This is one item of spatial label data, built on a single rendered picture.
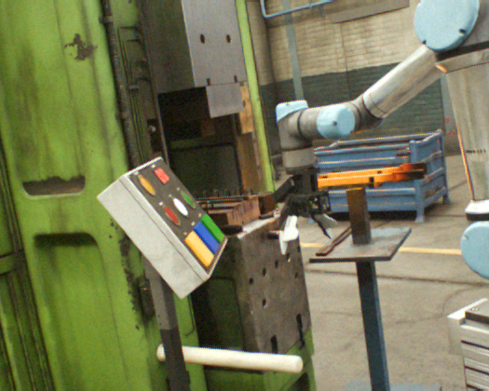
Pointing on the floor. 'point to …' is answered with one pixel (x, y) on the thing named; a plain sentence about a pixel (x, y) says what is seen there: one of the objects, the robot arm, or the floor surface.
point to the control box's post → (169, 334)
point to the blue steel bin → (408, 152)
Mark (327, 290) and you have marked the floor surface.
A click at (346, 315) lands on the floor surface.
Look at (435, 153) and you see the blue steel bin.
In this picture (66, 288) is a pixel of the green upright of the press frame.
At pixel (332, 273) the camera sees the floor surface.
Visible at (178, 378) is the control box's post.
